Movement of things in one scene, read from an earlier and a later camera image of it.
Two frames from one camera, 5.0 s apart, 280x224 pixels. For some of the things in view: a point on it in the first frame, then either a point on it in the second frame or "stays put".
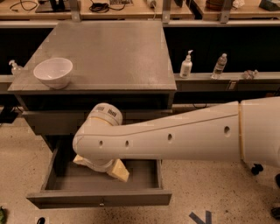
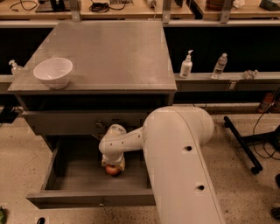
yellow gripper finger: x=79 y=159 to x=103 y=163
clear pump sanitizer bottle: x=17 y=70 stays put
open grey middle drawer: x=72 y=185 stays put
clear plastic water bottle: x=219 y=66 stays put
